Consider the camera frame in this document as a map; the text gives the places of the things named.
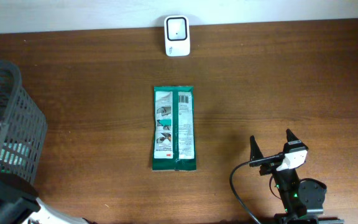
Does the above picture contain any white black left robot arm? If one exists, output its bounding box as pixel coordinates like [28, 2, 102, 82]
[0, 173, 91, 224]

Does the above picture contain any green 3M sponge package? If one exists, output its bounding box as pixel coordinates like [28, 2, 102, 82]
[152, 86, 197, 171]

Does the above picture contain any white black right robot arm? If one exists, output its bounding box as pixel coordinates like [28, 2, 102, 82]
[250, 129, 344, 223]

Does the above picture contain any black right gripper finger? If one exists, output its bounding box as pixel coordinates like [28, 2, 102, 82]
[286, 129, 298, 144]
[250, 136, 264, 161]

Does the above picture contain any grey plastic basket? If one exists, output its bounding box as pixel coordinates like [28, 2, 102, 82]
[0, 60, 48, 184]

